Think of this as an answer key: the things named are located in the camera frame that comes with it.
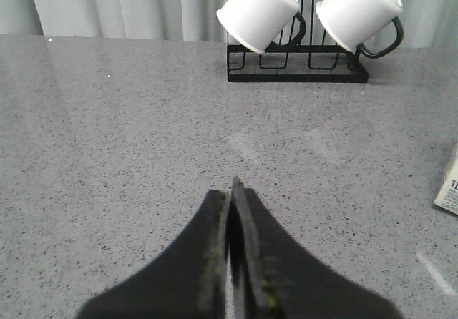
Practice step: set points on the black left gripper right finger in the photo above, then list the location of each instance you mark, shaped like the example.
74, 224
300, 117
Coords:
274, 277

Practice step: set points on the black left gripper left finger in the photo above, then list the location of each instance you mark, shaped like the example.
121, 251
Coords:
187, 280

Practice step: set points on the white milk carton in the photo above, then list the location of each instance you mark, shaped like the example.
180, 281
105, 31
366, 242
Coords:
447, 195

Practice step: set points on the black wire mug rack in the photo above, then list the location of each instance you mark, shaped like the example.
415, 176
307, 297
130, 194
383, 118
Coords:
318, 58

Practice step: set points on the white mug black handle left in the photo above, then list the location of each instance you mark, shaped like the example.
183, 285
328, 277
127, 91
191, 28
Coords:
256, 23

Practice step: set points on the white mug black handle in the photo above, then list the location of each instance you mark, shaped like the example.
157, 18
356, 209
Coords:
350, 23
256, 23

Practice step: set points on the white mug black handle right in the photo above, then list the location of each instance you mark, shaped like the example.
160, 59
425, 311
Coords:
350, 23

